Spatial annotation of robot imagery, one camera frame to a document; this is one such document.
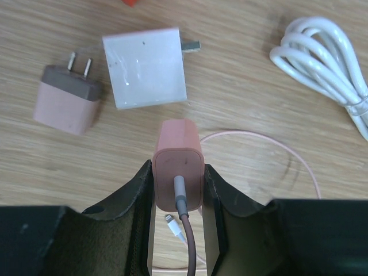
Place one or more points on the pink small charger plug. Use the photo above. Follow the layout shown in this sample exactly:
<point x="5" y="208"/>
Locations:
<point x="66" y="100"/>

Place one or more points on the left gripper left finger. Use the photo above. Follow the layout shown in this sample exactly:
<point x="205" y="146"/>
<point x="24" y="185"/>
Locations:
<point x="111" y="237"/>

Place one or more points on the pink charger with cable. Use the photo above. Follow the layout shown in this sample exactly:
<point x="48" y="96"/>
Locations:
<point x="178" y="153"/>

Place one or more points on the white honor charger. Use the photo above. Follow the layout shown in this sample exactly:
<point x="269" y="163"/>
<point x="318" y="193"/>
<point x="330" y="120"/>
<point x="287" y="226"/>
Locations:
<point x="146" y="67"/>

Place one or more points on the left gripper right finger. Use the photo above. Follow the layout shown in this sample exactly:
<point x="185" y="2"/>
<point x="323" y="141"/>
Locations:
<point x="283" y="237"/>

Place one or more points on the red cube socket adapter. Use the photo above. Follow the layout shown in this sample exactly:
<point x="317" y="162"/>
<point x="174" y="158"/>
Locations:
<point x="132" y="3"/>

